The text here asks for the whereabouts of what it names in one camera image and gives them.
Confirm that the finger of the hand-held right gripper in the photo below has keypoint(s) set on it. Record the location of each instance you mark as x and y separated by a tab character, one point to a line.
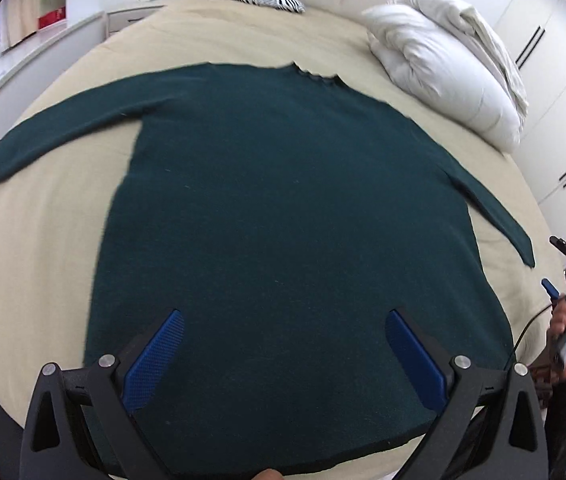
550	289

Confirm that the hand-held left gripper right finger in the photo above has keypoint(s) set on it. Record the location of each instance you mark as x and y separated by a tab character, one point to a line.
413	360

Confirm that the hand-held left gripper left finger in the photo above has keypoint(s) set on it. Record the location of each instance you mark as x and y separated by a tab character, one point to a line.
155	360

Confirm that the dark green sweater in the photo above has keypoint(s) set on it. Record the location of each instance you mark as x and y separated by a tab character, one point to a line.
288	210

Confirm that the person's left hand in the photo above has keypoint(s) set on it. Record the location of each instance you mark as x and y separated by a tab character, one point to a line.
267	475

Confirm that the beige bed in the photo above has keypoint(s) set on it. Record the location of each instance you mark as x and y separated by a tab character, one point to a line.
53	260

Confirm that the white wardrobe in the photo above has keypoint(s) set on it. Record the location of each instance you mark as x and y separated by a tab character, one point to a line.
563	95

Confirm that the white window ledge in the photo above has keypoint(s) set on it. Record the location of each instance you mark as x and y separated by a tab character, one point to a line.
28	60

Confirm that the white nightstand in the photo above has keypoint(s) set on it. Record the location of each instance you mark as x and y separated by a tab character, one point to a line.
130	17

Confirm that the red box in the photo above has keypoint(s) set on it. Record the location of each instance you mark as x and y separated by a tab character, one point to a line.
52	17

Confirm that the beige curtain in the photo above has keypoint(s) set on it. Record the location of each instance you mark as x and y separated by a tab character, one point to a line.
19	10

